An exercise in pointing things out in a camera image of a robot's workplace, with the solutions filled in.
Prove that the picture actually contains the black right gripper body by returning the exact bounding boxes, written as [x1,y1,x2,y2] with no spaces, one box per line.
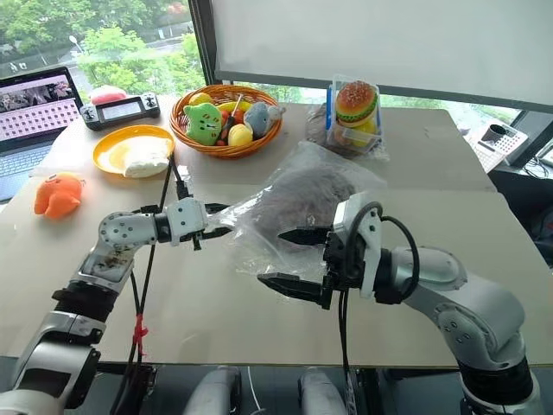
[321,231,368,311]

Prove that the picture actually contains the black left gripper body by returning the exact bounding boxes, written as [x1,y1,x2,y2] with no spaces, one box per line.
[188,201,213,252]

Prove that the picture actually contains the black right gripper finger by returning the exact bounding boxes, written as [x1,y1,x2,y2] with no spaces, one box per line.
[256,272,330,310]
[277,227,332,246]

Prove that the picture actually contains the large clear plastic bag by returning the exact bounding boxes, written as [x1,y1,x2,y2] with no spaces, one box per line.
[222,141,390,284]

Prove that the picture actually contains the grey brown cap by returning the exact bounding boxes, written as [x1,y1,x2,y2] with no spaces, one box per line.
[253,166,360,257]

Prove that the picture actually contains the orange wicker basket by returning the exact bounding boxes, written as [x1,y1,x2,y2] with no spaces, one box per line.
[168,83,284,160]

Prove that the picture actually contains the yellow lemon toy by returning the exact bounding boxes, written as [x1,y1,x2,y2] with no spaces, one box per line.
[227,123,254,147]

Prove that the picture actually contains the white folded cloth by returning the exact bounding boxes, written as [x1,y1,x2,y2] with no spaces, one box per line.
[122,137,175,180]

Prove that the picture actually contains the green plush toy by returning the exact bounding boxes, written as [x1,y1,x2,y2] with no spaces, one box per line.
[183,102,224,146]

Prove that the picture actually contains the grey plush shark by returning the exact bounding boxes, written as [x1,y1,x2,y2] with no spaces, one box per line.
[243,101,287,140]

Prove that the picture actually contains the yellow banana toy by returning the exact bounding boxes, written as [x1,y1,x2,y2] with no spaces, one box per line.
[214,99,254,115]

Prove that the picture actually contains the clear plastic box blue edges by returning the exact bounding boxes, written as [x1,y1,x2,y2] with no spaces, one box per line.
[325,73,386,153]

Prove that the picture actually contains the grey rounded shape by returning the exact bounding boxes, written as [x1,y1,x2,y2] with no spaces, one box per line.
[298,366,349,415]
[182,366,244,415]

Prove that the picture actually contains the yellow round toy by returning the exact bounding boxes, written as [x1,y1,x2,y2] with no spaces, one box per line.
[344,119,378,149]

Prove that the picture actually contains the yellow plate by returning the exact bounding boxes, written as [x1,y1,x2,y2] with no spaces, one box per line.
[92,124,176,176]

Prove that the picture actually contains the black controller with screen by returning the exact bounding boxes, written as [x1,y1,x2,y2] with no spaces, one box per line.
[79,93,162,131]

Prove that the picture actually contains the toy hamburger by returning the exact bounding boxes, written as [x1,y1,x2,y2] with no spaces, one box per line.
[335,80,379,129]

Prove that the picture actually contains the orange plush toy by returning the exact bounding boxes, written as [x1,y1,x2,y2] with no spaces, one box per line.
[33,171,87,220]

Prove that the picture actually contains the pink red soft toy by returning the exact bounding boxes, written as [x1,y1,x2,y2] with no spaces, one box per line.
[89,85,128,105]

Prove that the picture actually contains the white desk phone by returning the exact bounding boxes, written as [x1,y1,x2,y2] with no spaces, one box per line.
[465,120,531,175]

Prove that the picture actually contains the white roller blind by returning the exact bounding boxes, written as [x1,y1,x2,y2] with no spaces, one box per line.
[211,0,553,114]

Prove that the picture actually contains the open laptop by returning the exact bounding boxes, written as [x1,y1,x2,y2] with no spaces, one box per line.
[0,67,86,203]

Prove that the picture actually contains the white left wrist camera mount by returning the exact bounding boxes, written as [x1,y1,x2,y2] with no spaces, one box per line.
[164,197,210,248]

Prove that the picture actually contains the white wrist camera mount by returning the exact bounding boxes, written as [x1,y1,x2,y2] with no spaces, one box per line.
[332,192,385,302]
[164,197,210,248]

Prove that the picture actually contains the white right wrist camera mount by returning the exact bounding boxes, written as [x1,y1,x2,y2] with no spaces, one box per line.
[332,192,385,302]

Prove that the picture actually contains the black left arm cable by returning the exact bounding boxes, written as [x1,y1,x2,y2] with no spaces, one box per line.
[110,153,194,415]

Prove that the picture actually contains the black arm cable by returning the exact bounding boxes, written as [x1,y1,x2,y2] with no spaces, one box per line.
[110,153,194,415]
[337,201,422,415]

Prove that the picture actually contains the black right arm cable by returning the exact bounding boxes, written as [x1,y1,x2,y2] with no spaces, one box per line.
[337,201,422,415]

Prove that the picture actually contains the black handled screwdriver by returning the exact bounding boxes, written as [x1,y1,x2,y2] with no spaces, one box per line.
[220,95,244,143]

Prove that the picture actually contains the red cable tie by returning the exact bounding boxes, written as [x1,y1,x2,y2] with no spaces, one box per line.
[132,314,150,358]

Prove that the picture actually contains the black window frame post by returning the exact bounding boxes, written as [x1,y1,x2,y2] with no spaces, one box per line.
[188,0,218,86]

